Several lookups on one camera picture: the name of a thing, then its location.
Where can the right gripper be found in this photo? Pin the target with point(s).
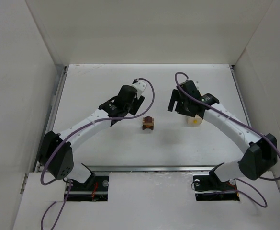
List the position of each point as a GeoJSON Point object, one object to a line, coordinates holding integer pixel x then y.
{"type": "Point", "coordinates": [178, 104]}

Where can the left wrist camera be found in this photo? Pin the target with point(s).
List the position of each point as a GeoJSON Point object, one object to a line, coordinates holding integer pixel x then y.
{"type": "Point", "coordinates": [139, 85]}

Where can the aluminium front rail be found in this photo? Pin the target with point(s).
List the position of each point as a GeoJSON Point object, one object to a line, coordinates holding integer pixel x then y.
{"type": "Point", "coordinates": [201, 168]}

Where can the maroon triangular block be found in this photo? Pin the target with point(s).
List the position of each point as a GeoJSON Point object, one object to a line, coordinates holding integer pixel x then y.
{"type": "Point", "coordinates": [148, 119]}

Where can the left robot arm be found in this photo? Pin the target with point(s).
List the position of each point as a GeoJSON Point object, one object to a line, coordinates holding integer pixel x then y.
{"type": "Point", "coordinates": [57, 149]}

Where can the light striped wood block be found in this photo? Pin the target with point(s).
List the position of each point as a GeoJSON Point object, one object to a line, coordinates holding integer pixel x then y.
{"type": "Point", "coordinates": [148, 123]}

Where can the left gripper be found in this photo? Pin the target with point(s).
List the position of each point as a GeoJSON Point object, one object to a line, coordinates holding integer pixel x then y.
{"type": "Point", "coordinates": [137, 105]}

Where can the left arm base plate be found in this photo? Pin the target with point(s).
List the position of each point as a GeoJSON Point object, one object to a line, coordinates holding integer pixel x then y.
{"type": "Point", "coordinates": [97, 192]}

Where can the dark brown arch block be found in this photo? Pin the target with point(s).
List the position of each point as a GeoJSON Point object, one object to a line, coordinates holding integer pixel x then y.
{"type": "Point", "coordinates": [151, 128]}

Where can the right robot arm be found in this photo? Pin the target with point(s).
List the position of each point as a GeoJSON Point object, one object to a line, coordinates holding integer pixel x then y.
{"type": "Point", "coordinates": [259, 153]}

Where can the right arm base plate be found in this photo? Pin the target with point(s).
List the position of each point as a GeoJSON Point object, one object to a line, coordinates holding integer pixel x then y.
{"type": "Point", "coordinates": [208, 189]}

